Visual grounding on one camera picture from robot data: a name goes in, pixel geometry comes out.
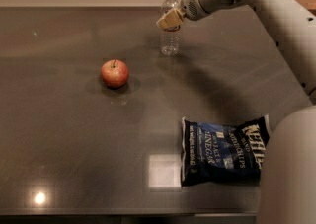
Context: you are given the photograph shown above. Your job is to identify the clear plastic water bottle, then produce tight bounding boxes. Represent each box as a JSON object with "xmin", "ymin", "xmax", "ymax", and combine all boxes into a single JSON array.
[{"xmin": 160, "ymin": 0, "xmax": 180, "ymax": 56}]

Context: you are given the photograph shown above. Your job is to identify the blue kettle chips bag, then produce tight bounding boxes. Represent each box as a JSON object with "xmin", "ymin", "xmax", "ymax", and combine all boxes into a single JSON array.
[{"xmin": 181, "ymin": 115, "xmax": 271, "ymax": 187}]

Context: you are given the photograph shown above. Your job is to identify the red apple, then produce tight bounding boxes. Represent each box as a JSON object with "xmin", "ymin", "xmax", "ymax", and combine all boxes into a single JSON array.
[{"xmin": 101, "ymin": 59, "xmax": 129, "ymax": 89}]

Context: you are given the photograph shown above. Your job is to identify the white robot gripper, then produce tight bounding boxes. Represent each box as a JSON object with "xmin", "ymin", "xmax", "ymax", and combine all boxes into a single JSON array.
[{"xmin": 156, "ymin": 0, "xmax": 209, "ymax": 30}]

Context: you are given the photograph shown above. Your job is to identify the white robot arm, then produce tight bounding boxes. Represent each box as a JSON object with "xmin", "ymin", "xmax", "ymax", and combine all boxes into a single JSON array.
[{"xmin": 157, "ymin": 0, "xmax": 316, "ymax": 224}]

